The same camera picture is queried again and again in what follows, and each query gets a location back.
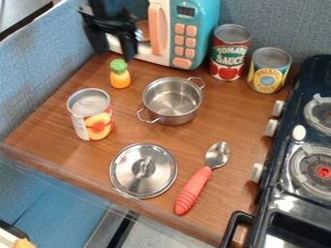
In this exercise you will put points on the tomato sauce can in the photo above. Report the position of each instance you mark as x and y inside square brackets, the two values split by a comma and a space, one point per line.
[229, 52]

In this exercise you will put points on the silver lid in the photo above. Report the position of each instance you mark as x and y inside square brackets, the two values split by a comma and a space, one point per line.
[143, 170]

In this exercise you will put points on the pineapple can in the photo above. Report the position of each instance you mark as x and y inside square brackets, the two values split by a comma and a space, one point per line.
[268, 70]

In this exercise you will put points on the silver pot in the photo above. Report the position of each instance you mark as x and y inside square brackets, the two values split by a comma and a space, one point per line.
[172, 100]

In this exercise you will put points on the toy stove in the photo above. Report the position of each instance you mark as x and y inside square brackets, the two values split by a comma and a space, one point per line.
[297, 155]

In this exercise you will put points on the orange toy bottle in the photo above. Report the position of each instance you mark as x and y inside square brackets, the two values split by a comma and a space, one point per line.
[119, 75]

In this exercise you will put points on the toy microwave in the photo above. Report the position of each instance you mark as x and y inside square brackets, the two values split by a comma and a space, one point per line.
[179, 32]

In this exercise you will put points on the peach can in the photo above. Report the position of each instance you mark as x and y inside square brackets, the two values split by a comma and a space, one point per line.
[91, 115]

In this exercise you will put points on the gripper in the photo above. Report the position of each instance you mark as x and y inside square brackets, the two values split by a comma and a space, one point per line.
[110, 24]

